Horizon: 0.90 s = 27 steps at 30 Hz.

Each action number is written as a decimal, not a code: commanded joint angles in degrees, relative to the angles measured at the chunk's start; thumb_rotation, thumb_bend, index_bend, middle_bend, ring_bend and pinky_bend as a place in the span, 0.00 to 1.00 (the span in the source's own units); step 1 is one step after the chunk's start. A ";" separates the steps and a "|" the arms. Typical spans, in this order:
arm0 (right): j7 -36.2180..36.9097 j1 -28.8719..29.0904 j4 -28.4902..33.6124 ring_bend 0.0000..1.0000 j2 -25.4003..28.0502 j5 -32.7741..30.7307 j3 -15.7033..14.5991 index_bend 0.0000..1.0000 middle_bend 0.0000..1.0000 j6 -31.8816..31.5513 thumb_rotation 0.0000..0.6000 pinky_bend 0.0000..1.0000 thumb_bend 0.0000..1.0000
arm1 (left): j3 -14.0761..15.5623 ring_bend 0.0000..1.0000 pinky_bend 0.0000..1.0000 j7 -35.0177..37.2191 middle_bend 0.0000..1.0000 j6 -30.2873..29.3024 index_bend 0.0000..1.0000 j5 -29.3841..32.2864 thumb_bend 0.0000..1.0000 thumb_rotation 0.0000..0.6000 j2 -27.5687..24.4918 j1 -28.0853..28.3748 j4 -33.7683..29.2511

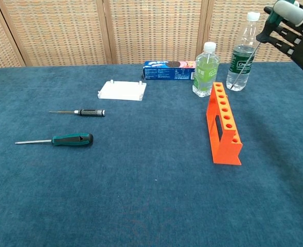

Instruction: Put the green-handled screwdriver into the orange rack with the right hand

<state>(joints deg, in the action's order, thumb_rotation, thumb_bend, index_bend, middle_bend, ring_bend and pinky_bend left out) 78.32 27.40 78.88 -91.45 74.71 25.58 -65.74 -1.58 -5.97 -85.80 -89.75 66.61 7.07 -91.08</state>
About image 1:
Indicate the tall bottle dark green label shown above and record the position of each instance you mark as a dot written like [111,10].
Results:
[240,74]

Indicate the large green black screwdriver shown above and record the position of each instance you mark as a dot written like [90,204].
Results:
[71,139]

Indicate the blue cookie box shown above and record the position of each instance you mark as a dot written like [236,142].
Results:
[164,73]

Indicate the blue carpet table mat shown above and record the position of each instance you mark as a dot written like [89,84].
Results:
[141,180]

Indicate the short bottle light green label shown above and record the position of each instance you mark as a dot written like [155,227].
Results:
[205,74]

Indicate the small green black screwdriver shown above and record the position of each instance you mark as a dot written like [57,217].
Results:
[272,17]

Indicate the black silver precision screwdriver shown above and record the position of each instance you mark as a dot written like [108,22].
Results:
[92,112]

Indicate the orange tool holder block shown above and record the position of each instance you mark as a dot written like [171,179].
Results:
[228,151]

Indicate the woven bamboo folding screen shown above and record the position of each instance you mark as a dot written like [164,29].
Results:
[153,31]

